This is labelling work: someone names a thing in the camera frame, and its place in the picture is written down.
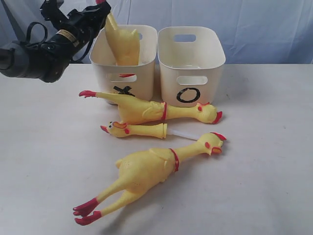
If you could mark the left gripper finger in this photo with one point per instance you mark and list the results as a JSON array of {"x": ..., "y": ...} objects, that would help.
[{"x": 100, "y": 10}]

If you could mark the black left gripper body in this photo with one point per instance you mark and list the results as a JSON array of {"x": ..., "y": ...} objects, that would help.
[{"x": 74, "y": 30}]

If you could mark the headless rubber chicken body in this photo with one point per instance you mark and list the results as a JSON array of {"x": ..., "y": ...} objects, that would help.
[{"x": 124, "y": 44}]

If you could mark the whole rubber chicken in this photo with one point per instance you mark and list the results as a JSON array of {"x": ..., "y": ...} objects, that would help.
[
  {"x": 133, "y": 110},
  {"x": 139, "y": 172}
]

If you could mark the detached rubber chicken head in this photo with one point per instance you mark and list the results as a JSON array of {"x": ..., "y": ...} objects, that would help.
[{"x": 160, "y": 131}]

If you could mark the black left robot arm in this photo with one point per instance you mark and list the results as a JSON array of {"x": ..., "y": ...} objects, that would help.
[{"x": 47, "y": 59}]

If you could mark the cream bin marked X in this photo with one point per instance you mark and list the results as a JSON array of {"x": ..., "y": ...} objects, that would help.
[{"x": 132, "y": 80}]

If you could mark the cream bin marked O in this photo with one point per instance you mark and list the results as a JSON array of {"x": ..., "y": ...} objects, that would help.
[{"x": 191, "y": 60}]

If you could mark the blue-grey backdrop curtain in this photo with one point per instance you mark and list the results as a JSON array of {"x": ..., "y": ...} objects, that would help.
[{"x": 251, "y": 31}]

